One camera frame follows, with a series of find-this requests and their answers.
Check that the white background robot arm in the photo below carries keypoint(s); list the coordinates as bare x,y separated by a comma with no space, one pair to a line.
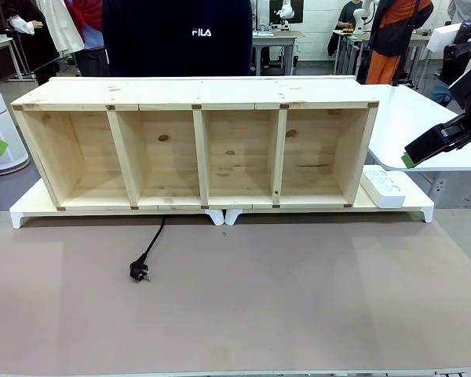
285,12

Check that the white riser stand wood top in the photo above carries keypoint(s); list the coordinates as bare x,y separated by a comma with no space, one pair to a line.
35,204
416,206

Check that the white power strip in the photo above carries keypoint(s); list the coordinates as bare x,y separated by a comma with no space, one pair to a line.
386,192

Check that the white foam block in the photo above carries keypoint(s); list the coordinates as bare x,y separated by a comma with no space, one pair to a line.
441,37

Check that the grey desk white legs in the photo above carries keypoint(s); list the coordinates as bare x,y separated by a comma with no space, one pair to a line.
0,45

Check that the black garment with white sleeve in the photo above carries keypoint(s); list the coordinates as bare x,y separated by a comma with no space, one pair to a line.
31,35

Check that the person in orange and black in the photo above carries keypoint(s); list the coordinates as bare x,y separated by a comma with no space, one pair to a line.
396,27

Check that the hanging white coat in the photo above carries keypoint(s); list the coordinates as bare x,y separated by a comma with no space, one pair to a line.
64,27

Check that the person in red and blue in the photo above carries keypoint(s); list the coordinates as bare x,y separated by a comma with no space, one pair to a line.
92,43

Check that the seated person in green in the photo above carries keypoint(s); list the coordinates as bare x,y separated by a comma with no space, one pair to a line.
349,13

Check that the grey background work table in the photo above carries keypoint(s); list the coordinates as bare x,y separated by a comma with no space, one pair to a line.
276,37

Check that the four-compartment pine wood shelf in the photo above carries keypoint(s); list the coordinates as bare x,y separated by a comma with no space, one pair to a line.
235,92

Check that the person in dark FILA sweater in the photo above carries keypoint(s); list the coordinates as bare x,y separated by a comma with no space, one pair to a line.
172,43

